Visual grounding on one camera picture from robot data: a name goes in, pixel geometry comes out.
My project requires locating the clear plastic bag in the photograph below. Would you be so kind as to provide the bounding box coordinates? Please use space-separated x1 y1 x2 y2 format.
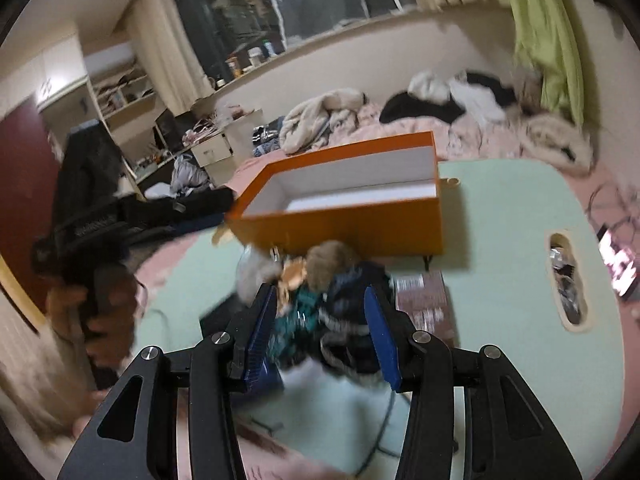
235 247 283 306

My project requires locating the small cream drawer box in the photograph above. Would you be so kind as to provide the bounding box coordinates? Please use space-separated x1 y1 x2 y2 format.
192 135 233 168

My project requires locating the white cardboard box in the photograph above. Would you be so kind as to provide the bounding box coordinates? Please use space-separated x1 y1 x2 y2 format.
220 107 264 158

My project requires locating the orange cardboard box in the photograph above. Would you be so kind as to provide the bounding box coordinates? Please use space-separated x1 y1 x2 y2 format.
225 131 445 258

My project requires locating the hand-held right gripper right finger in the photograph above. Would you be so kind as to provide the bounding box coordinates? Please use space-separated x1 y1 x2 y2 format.
364 284 583 480

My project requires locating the beige fur trimmed coat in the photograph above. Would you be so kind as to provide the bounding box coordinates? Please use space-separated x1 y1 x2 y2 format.
520 112 596 176

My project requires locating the black lace cloth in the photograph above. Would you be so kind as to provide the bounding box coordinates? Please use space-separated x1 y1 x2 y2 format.
310 262 401 386

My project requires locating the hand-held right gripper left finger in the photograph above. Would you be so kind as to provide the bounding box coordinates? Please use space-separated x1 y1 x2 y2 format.
57 282 281 480

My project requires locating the cream fleece garment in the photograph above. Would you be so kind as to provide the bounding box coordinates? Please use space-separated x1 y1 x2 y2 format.
277 89 366 153

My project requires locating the brown fur pompom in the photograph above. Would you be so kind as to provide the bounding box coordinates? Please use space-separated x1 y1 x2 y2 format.
306 240 358 291

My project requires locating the teal toy car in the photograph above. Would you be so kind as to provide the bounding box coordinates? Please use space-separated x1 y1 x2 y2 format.
267 287 326 361

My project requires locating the dark patterned garment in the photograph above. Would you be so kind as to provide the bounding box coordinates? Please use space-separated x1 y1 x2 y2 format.
252 125 281 157

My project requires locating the light green hanging garment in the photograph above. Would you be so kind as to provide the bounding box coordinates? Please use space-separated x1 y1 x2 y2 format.
505 0 586 126

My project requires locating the person's left forearm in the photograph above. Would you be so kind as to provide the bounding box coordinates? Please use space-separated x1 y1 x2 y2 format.
0 340 93 456

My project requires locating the grey clothes pile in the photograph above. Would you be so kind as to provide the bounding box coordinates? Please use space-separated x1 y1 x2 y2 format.
170 155 211 191

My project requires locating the black hanging jacket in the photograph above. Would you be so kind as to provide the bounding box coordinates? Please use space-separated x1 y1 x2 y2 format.
59 122 126 221

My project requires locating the person's left hand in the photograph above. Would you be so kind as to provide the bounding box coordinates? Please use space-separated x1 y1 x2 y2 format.
47 266 137 367

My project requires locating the mint green desktop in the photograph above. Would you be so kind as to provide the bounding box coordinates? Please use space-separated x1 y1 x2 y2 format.
135 157 626 480

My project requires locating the cream wall shelf unit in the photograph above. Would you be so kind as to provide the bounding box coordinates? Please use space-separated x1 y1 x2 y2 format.
82 42 166 161

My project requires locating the dark red door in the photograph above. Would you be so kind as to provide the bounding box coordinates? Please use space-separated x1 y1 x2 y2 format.
0 95 66 331

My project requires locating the peach figure toy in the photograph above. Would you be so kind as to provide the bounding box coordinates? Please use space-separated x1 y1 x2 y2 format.
277 255 311 306

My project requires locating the brown printed small box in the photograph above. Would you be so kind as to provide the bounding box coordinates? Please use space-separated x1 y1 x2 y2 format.
394 270 458 348

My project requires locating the pink rabbit print blanket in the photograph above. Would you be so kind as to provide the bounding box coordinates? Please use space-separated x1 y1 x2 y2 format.
350 102 531 161

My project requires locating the black monitor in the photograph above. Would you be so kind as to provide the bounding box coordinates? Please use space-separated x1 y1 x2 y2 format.
155 107 198 151

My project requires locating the lit phone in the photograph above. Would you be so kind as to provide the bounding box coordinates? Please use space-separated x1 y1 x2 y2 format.
597 227 640 301

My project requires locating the black bag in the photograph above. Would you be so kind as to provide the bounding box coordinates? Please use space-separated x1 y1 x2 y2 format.
120 187 236 241

